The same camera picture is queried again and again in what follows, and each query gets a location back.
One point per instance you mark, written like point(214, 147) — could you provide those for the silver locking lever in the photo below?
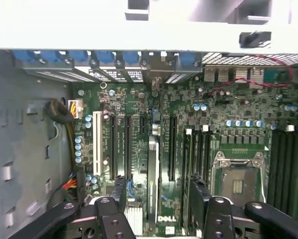
point(238, 163)

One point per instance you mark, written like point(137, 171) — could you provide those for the green Dell motherboard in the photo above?
point(238, 99)

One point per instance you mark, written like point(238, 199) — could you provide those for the white expansion slot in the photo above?
point(97, 144)

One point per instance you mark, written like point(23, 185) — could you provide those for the white power connector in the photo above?
point(75, 108)

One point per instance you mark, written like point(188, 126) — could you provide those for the short black expansion slot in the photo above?
point(142, 124)

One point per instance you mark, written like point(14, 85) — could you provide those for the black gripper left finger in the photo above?
point(114, 219)

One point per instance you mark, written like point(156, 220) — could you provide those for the grey power supply unit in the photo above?
point(27, 149)

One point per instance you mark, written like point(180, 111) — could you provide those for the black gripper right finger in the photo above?
point(218, 219)

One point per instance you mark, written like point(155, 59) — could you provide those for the CPU socket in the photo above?
point(240, 181)

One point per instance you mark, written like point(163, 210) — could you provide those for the silver chipset heatsink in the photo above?
point(133, 219)

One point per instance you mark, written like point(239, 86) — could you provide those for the black open PC case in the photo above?
point(163, 42)

